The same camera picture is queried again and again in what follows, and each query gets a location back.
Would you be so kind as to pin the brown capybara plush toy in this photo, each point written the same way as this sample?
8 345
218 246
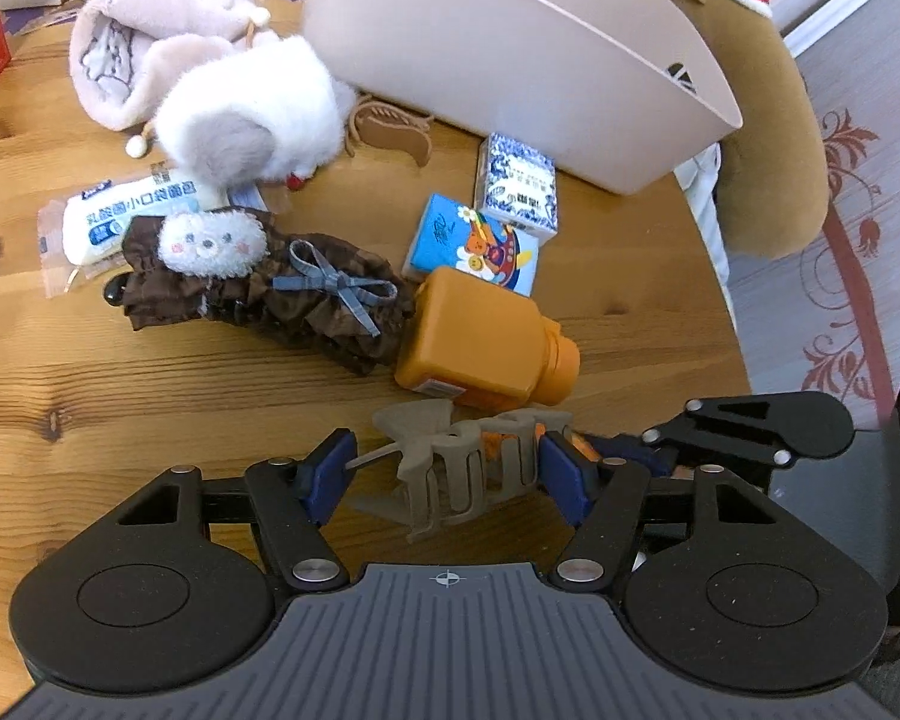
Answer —
765 150

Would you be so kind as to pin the grey hair claw clip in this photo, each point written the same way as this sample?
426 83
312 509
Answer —
450 495

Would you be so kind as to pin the orange plastic bottle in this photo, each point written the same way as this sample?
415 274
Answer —
472 337

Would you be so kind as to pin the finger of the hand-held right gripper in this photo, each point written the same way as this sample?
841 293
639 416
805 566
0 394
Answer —
795 427

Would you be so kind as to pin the brown hair claw clip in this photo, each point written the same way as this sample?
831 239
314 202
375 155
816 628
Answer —
390 131

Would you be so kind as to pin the white fluffy plush toy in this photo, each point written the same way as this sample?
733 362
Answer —
270 112

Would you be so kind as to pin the brown ruffled bear hair clip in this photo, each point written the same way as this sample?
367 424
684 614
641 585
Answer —
307 307

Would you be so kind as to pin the white bread packet blue label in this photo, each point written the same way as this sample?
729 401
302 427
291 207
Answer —
97 225

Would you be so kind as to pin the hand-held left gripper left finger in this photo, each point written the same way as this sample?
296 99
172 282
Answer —
326 476

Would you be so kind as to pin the blue white patterned tissue pack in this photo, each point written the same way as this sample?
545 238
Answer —
517 187

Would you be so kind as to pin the pink plush pouch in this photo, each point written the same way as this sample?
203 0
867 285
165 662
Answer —
120 52

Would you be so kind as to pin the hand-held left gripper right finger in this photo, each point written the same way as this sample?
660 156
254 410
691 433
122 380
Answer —
566 480

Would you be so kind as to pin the round wooden desktop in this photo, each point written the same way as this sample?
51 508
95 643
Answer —
120 405

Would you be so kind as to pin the blue cartoon tissue pack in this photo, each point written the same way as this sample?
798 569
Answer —
472 244

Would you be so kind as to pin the beige plastic storage bin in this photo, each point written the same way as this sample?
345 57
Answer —
495 52

